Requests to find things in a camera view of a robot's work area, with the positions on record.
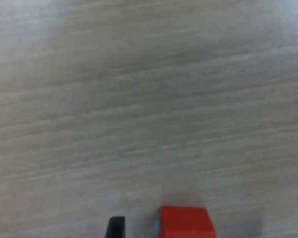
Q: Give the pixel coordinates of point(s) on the red cube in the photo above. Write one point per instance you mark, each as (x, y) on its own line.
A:
(186, 221)

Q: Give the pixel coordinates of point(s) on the light blue tape scrap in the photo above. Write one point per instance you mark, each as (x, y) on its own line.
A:
(157, 225)

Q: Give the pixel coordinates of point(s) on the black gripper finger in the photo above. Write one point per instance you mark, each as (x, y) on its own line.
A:
(116, 227)

